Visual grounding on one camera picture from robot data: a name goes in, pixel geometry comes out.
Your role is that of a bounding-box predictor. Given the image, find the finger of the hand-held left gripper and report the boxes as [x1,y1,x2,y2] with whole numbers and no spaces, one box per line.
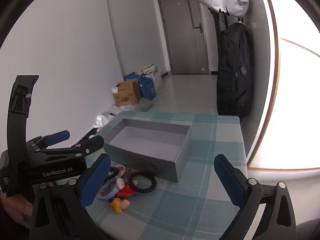
[35,135,105,161]
[26,130,70,152]

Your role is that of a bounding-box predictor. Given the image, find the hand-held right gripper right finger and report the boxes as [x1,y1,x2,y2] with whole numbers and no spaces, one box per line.
[214,154,298,240]

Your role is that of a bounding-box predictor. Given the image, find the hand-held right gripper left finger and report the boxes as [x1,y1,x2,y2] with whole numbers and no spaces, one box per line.
[30,153,112,240]

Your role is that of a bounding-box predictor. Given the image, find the blue purple silicone wristband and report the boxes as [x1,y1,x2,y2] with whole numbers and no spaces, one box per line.
[98,177,125,201]

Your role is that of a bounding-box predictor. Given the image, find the black spiral hair tie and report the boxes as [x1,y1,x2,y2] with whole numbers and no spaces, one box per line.
[104,166,120,182]

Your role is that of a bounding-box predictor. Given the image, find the pink pig toy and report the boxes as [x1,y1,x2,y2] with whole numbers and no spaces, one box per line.
[111,196,130,214]

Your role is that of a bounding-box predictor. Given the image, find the black bead bracelet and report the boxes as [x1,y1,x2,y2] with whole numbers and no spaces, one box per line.
[128,171,157,195]

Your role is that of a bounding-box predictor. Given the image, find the grey cardboard box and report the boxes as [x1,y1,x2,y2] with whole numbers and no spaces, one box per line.
[102,118,192,183]

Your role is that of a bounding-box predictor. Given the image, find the person's left hand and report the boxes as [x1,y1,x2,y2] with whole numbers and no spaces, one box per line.
[1,192,34,229]

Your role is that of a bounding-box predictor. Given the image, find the round white red badge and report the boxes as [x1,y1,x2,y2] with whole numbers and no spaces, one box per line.
[115,164,127,178]

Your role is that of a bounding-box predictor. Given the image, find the teal checked tablecloth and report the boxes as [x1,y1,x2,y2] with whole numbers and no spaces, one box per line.
[85,111,248,240]

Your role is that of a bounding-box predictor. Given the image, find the crumpled clear plastic bags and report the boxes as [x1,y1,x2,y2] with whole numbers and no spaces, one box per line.
[95,104,153,128]

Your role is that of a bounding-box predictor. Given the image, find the brown cardboard box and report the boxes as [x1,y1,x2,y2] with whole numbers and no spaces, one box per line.
[112,80,142,106]

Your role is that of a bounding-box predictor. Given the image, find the blue cardboard box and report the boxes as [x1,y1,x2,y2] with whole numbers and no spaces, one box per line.
[123,72,155,100]

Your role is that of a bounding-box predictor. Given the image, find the white woven bag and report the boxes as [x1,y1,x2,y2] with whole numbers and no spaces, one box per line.
[150,70,163,94]

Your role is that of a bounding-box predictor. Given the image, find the beige canvas tote bag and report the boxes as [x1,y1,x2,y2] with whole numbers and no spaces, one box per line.
[137,63,160,77]

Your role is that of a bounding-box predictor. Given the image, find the black jacket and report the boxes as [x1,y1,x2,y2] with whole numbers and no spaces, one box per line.
[216,22,254,119]

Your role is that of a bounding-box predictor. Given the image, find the grey door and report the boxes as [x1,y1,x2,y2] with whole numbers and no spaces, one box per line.
[157,0,210,75]

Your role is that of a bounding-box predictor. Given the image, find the black coat rack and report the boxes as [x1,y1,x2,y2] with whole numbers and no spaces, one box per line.
[207,6,228,75]

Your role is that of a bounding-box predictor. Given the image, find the bright window with wooden frame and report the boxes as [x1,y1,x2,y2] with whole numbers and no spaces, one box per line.
[246,0,320,173]

